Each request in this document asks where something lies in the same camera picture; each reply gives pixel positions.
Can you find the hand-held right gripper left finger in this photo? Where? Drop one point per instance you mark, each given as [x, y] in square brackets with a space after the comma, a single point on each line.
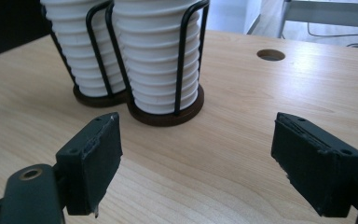
[88, 168]

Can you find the white metal desk frame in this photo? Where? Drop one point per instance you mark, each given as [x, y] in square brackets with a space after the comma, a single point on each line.
[323, 14]

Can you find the short stack of white paper cups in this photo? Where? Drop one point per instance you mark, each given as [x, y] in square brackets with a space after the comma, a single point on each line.
[71, 46]

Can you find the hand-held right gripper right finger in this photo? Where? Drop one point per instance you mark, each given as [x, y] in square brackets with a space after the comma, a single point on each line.
[317, 168]

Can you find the tall stack of white paper cups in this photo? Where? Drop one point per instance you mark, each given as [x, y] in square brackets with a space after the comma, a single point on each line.
[155, 62]

